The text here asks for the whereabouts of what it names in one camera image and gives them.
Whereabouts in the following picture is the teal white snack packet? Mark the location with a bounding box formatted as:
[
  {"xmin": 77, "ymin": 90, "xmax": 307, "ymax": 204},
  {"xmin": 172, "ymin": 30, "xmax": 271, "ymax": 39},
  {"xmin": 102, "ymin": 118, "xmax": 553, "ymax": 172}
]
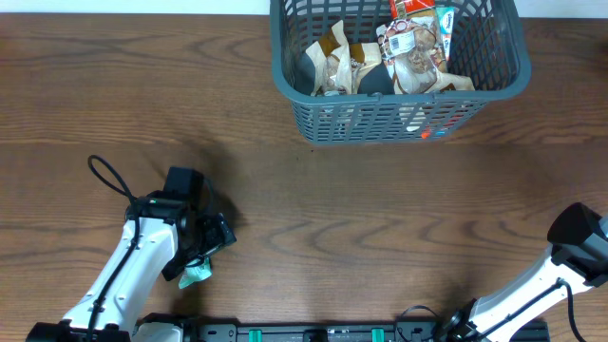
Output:
[{"xmin": 179, "ymin": 257, "xmax": 213, "ymax": 289}]

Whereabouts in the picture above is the grey plastic lattice basket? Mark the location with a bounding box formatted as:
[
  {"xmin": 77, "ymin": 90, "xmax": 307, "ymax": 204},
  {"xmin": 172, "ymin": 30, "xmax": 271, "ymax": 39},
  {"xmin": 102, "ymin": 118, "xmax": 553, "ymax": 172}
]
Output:
[{"xmin": 270, "ymin": 0, "xmax": 531, "ymax": 145}]

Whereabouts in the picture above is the beige brown snack bag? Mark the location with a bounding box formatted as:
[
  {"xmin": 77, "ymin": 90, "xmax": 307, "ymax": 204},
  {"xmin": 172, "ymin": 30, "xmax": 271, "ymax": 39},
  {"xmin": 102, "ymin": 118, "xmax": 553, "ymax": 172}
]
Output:
[{"xmin": 376, "ymin": 15, "xmax": 474, "ymax": 94}]

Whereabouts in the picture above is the red San Remo spaghetti pack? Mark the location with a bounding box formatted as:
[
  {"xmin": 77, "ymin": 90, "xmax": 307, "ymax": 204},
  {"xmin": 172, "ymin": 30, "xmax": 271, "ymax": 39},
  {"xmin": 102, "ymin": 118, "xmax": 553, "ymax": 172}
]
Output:
[{"xmin": 389, "ymin": 0, "xmax": 435, "ymax": 19}]

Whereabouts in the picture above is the blue Kleenex tissue pack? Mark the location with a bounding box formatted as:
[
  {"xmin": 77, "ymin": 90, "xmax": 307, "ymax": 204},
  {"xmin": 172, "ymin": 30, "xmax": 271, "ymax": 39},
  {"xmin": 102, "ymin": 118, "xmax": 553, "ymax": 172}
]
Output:
[{"xmin": 435, "ymin": 7, "xmax": 455, "ymax": 61}]

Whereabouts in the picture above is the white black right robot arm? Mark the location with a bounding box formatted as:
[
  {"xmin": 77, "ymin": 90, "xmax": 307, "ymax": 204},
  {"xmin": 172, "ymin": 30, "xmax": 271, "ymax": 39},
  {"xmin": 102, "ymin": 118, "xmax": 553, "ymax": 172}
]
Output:
[{"xmin": 433, "ymin": 202, "xmax": 607, "ymax": 342}]

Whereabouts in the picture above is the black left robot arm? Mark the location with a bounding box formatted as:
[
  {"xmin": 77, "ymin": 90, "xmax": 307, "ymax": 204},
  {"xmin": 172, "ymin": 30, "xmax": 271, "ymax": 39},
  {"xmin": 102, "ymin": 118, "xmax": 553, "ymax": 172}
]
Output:
[{"xmin": 26, "ymin": 167, "xmax": 236, "ymax": 342}]

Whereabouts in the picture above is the black camera cable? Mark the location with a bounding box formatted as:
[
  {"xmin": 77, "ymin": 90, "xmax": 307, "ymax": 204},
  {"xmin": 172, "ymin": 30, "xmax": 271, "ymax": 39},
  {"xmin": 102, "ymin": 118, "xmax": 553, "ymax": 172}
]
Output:
[{"xmin": 86, "ymin": 154, "xmax": 142, "ymax": 342}]

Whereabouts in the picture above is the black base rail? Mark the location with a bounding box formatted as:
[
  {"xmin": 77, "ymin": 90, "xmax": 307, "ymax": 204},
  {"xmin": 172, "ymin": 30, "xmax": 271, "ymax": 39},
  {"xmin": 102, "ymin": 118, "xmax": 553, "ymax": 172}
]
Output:
[{"xmin": 132, "ymin": 313, "xmax": 551, "ymax": 342}]

